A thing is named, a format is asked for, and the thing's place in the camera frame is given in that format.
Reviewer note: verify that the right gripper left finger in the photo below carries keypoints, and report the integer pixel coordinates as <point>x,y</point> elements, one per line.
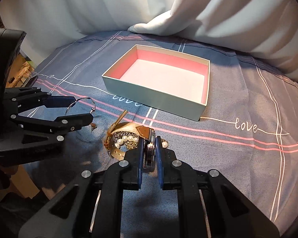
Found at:
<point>91,205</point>

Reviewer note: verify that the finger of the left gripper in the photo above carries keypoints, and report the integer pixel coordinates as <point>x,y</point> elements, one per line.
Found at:
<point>32,129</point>
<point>18,100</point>

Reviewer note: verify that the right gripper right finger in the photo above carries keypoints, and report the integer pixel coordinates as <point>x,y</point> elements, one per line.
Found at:
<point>209,205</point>

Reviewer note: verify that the rose gold bangle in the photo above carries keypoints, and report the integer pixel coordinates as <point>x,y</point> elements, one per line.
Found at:
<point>88,102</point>

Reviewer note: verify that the brown leather strap watch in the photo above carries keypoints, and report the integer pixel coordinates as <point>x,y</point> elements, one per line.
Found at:
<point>127,134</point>

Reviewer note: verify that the blue plaid bed sheet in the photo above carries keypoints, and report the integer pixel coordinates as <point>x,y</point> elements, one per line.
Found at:
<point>248,131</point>

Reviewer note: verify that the green box pink interior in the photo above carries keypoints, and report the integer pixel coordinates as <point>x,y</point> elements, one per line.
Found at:
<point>167,80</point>

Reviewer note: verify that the white curtain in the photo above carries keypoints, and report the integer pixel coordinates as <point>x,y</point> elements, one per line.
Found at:
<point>266,29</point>

